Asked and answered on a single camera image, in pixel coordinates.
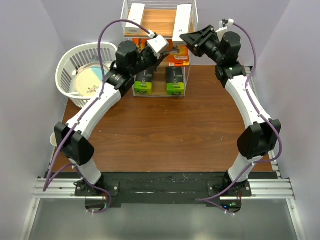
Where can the cream and blue plate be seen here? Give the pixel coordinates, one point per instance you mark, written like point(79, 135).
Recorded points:
point(88, 80)

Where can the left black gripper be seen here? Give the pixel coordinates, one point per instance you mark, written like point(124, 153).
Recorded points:
point(157, 61)

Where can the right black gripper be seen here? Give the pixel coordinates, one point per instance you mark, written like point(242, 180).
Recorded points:
point(193, 39)

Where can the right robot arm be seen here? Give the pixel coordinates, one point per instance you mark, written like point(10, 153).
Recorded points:
point(262, 133)

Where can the green black razor box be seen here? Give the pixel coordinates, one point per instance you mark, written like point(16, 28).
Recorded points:
point(144, 83)
point(175, 83)

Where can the grey Harry's box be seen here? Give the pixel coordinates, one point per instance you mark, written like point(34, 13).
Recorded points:
point(136, 15)

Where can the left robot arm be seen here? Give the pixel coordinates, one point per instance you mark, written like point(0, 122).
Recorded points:
point(73, 137)

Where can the cream paper cup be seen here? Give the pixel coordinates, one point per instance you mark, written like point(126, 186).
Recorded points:
point(53, 140)

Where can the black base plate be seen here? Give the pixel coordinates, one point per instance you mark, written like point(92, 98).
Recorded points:
point(149, 187)

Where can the orange Gillette razor pack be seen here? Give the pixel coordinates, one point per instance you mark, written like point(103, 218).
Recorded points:
point(141, 43)
point(178, 56)

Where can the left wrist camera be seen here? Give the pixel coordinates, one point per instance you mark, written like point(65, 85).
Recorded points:
point(157, 43)

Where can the white plastic laundry basket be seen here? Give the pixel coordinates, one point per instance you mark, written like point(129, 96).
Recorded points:
point(76, 58)

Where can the aluminium rail frame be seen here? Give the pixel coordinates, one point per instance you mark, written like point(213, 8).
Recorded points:
point(195, 133)

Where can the white wire wooden shelf unit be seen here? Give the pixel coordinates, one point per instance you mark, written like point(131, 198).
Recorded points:
point(159, 17)

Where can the white Harry's box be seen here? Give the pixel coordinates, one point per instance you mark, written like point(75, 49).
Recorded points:
point(182, 23)

